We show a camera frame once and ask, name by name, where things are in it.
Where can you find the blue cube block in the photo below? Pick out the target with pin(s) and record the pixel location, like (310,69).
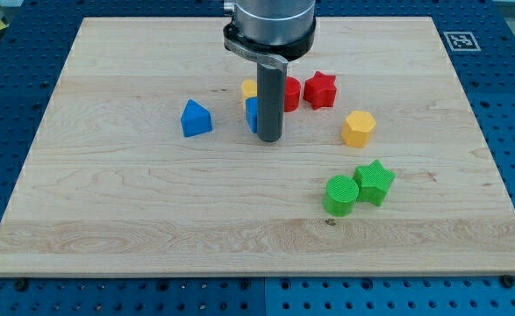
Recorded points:
(252,113)

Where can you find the blue triangle block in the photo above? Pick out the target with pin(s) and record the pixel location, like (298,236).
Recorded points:
(195,119)

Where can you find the yellow block behind rod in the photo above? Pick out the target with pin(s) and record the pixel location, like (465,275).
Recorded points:
(249,89)

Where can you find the red cylinder block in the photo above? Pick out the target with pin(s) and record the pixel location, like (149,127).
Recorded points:
(291,94)

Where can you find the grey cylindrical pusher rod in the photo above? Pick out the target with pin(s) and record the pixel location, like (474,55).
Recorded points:
(271,86)

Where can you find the green cylinder block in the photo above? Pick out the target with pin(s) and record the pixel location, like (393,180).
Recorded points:
(341,192)

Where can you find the red star block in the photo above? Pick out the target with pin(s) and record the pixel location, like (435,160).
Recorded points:
(320,90)

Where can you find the wooden board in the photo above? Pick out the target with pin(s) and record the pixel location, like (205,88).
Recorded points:
(112,188)

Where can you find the yellow hexagon block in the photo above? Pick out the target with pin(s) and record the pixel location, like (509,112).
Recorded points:
(358,128)

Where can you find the green star block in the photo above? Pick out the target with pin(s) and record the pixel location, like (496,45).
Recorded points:
(374,182)

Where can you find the white fiducial marker tag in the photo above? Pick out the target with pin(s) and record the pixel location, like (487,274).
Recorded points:
(460,41)

